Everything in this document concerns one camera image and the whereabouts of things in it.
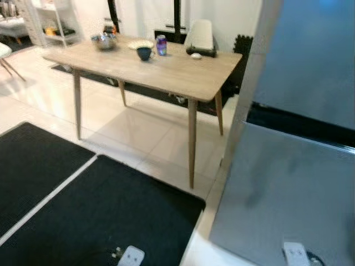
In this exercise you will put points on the white plastic chair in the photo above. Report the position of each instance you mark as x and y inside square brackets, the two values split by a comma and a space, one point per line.
[201, 34]

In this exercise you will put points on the black rack frame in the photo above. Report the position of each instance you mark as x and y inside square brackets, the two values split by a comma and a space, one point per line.
[113, 10]

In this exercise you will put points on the purple soda can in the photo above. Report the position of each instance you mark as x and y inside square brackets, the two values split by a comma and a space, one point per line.
[161, 46]

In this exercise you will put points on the white shelf rack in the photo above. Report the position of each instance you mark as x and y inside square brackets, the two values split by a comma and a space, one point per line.
[64, 37]

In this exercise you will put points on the wooden table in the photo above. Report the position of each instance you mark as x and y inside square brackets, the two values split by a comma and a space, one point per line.
[166, 72]

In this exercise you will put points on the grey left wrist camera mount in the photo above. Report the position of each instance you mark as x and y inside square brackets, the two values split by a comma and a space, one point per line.
[132, 257]

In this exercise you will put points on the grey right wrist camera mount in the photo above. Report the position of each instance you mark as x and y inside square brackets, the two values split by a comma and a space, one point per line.
[295, 255]

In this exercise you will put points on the large black foam mat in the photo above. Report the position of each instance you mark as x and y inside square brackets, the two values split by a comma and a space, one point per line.
[244, 61]

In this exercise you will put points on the patterned round plate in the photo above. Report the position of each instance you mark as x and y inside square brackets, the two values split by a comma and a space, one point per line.
[141, 44]

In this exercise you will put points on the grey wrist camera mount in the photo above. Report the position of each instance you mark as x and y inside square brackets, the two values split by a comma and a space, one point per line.
[295, 255]
[132, 257]

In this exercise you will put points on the black stand pole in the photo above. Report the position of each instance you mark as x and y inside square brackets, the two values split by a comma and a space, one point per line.
[178, 14]

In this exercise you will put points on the dark blue mug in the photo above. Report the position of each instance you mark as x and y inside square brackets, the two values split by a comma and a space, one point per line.
[144, 54]

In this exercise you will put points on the orange black device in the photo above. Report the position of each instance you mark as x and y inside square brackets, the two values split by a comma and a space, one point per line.
[109, 26]

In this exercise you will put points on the small white oval case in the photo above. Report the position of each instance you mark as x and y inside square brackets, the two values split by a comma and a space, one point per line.
[196, 55]

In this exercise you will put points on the steel mixing bowl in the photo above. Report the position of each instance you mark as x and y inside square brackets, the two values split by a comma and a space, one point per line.
[104, 43]

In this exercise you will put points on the small black foam board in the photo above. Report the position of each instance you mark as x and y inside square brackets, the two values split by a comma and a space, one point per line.
[166, 37]

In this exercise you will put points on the white stool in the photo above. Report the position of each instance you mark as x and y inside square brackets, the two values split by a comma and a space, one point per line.
[4, 51]

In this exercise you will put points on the black handheld controller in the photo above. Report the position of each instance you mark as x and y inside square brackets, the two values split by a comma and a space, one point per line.
[206, 52]

